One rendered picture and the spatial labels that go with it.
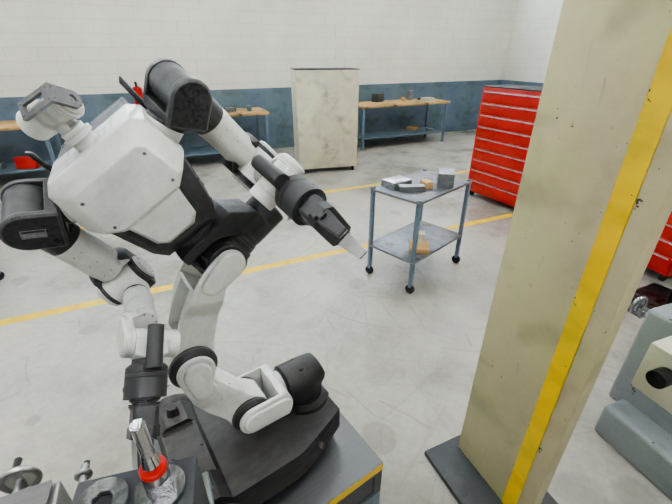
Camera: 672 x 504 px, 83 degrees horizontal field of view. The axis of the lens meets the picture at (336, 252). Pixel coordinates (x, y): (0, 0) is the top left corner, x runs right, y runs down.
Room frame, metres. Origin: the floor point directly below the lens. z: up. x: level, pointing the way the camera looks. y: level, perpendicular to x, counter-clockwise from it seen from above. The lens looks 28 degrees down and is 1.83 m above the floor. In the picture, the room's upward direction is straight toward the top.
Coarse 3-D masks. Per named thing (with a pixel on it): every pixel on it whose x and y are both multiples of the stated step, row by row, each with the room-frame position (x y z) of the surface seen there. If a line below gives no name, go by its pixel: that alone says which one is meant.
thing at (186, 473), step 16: (176, 464) 0.47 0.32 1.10; (192, 464) 0.47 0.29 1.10; (96, 480) 0.44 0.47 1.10; (112, 480) 0.43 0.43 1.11; (128, 480) 0.44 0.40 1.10; (176, 480) 0.43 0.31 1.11; (192, 480) 0.44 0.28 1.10; (80, 496) 0.40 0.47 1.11; (96, 496) 0.40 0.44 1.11; (112, 496) 0.41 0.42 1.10; (128, 496) 0.41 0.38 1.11; (144, 496) 0.40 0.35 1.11; (176, 496) 0.40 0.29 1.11; (192, 496) 0.41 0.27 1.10
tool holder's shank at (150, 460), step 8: (136, 424) 0.42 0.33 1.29; (144, 424) 0.42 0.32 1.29; (136, 432) 0.41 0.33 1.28; (144, 432) 0.42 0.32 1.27; (136, 440) 0.41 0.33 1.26; (144, 440) 0.41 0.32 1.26; (144, 448) 0.41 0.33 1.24; (152, 448) 0.42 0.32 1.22; (144, 456) 0.41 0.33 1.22; (152, 456) 0.42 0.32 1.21; (144, 464) 0.41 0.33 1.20; (152, 464) 0.41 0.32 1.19
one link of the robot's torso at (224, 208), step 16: (224, 208) 0.96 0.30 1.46; (240, 208) 0.98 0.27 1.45; (256, 208) 1.01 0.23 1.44; (208, 224) 0.92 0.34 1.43; (224, 224) 0.92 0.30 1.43; (240, 224) 0.95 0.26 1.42; (256, 224) 0.98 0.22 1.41; (272, 224) 1.02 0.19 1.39; (208, 240) 0.90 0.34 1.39; (256, 240) 0.98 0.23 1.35; (192, 256) 0.87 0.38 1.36
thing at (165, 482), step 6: (168, 468) 0.43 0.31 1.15; (168, 474) 0.42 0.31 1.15; (156, 480) 0.40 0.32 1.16; (162, 480) 0.41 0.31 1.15; (168, 480) 0.42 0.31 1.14; (144, 486) 0.40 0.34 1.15; (150, 486) 0.40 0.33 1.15; (156, 486) 0.40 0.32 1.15; (162, 486) 0.41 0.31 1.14; (168, 486) 0.41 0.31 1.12; (150, 492) 0.40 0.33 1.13; (156, 492) 0.40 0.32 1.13; (162, 492) 0.40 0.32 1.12; (168, 492) 0.41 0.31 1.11; (150, 498) 0.40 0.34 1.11; (156, 498) 0.40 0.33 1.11
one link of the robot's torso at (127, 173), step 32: (96, 128) 0.89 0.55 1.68; (128, 128) 0.80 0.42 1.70; (160, 128) 0.86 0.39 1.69; (64, 160) 0.82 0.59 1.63; (96, 160) 0.76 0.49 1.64; (128, 160) 0.77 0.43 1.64; (160, 160) 0.80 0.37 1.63; (64, 192) 0.73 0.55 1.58; (96, 192) 0.74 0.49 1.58; (128, 192) 0.77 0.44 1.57; (160, 192) 0.80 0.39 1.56; (192, 192) 0.86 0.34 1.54; (96, 224) 0.74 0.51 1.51; (128, 224) 0.77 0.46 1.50; (160, 224) 0.81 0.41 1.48; (192, 224) 0.85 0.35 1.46
